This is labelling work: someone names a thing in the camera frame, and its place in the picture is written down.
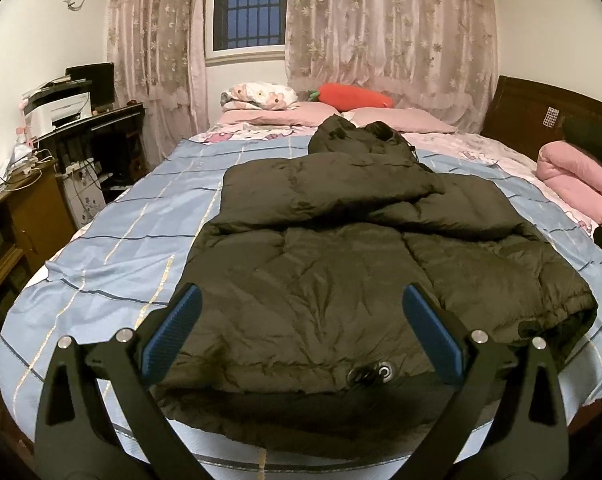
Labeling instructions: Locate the dark olive hooded puffer jacket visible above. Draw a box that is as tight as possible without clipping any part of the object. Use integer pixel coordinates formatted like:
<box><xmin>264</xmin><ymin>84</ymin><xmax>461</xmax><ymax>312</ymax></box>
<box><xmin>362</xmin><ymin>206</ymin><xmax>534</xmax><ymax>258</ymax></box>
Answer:
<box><xmin>155</xmin><ymin>117</ymin><xmax>597</xmax><ymax>460</ymax></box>

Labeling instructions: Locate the brown wooden side cabinet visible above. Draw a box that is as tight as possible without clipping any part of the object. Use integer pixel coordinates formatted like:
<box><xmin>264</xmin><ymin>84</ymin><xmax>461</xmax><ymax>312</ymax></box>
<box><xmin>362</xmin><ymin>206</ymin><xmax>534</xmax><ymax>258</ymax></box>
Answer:
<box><xmin>0</xmin><ymin>162</ymin><xmax>75</xmax><ymax>330</ymax></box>

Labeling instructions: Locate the white desktop computer tower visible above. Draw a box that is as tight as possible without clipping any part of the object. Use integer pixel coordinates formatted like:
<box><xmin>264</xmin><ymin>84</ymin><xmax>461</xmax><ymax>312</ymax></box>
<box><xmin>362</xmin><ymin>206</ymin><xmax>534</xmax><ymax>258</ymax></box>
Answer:
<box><xmin>60</xmin><ymin>158</ymin><xmax>106</xmax><ymax>229</ymax></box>

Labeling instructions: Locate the black computer desk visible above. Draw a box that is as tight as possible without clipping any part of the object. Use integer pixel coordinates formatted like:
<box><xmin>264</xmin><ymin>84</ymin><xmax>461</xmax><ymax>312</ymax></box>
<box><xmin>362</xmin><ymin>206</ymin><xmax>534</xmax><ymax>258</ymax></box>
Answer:
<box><xmin>35</xmin><ymin>103</ymin><xmax>148</xmax><ymax>204</ymax></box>

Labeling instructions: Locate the pink folded quilt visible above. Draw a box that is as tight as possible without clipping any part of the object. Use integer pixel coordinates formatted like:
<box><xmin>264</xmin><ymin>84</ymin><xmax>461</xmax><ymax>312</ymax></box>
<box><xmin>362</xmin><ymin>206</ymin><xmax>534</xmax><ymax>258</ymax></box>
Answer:
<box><xmin>536</xmin><ymin>141</ymin><xmax>602</xmax><ymax>227</ymax></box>

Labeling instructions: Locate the white printer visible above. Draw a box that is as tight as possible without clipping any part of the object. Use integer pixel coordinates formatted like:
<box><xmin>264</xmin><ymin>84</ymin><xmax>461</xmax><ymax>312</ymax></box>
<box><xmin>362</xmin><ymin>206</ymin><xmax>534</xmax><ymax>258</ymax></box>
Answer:
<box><xmin>23</xmin><ymin>79</ymin><xmax>92</xmax><ymax>140</ymax></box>

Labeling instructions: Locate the black computer monitor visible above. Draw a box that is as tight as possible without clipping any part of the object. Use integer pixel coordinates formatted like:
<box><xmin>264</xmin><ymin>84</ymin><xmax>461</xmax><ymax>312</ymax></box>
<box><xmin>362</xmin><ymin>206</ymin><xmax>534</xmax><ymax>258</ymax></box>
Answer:
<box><xmin>66</xmin><ymin>62</ymin><xmax>115</xmax><ymax>112</ymax></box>

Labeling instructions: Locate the pink cartoon print bedsheet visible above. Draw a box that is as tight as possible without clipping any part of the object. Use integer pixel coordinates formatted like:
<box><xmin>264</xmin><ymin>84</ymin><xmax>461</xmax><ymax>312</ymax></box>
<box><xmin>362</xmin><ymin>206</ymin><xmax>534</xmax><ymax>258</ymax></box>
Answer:
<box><xmin>190</xmin><ymin>122</ymin><xmax>597</xmax><ymax>236</ymax></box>

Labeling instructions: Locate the pink pillow left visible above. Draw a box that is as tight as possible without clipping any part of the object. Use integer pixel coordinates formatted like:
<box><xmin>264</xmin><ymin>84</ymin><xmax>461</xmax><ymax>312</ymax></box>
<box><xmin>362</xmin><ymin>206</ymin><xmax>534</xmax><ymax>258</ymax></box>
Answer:
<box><xmin>217</xmin><ymin>102</ymin><xmax>340</xmax><ymax>127</ymax></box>

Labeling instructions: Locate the pink pillow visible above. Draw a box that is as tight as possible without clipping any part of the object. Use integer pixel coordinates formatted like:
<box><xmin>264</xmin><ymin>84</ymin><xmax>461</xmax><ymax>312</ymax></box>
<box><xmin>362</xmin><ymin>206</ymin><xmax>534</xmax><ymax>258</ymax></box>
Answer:
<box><xmin>217</xmin><ymin>102</ymin><xmax>340</xmax><ymax>127</ymax></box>
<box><xmin>342</xmin><ymin>107</ymin><xmax>456</xmax><ymax>133</ymax></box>

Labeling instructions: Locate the dark wooden headboard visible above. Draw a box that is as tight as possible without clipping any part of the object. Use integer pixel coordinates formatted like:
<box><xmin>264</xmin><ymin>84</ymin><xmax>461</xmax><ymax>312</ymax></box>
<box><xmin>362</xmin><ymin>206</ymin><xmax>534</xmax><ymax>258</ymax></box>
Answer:
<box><xmin>480</xmin><ymin>76</ymin><xmax>602</xmax><ymax>160</ymax></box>

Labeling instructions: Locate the pink pillow right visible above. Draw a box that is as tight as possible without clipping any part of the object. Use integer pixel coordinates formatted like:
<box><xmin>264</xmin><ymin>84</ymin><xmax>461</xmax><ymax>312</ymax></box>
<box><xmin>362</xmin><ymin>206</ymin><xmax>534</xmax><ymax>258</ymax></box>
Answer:
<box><xmin>342</xmin><ymin>107</ymin><xmax>456</xmax><ymax>133</ymax></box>

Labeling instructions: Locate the orange carrot plush pillow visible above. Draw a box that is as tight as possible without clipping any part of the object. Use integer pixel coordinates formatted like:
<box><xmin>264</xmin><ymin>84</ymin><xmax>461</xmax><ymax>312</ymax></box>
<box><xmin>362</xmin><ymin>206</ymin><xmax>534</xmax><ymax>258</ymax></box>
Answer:
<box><xmin>309</xmin><ymin>82</ymin><xmax>394</xmax><ymax>112</ymax></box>

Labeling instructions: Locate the pink lace curtain left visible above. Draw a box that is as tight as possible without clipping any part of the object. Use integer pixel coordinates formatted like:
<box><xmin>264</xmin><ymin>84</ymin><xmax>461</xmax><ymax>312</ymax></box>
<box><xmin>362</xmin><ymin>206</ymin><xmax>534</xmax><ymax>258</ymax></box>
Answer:
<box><xmin>108</xmin><ymin>0</ymin><xmax>209</xmax><ymax>168</ymax></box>

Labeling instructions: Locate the pink lace curtain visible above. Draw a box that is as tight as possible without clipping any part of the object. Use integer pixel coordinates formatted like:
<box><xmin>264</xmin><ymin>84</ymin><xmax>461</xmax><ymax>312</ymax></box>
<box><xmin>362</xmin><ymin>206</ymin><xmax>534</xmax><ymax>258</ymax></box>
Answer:
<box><xmin>285</xmin><ymin>0</ymin><xmax>499</xmax><ymax>133</ymax></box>
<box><xmin>108</xmin><ymin>0</ymin><xmax>209</xmax><ymax>168</ymax></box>

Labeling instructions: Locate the barred window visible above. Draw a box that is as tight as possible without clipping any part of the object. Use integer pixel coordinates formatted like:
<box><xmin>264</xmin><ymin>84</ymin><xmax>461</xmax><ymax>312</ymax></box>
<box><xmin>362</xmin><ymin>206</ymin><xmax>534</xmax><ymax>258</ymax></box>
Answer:
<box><xmin>205</xmin><ymin>0</ymin><xmax>287</xmax><ymax>66</ymax></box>

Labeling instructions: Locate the pink lace curtain right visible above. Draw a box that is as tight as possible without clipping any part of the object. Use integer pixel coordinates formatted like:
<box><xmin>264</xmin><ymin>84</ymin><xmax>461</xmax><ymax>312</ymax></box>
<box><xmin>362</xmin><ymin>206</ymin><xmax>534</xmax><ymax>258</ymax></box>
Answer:
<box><xmin>285</xmin><ymin>0</ymin><xmax>499</xmax><ymax>133</ymax></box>

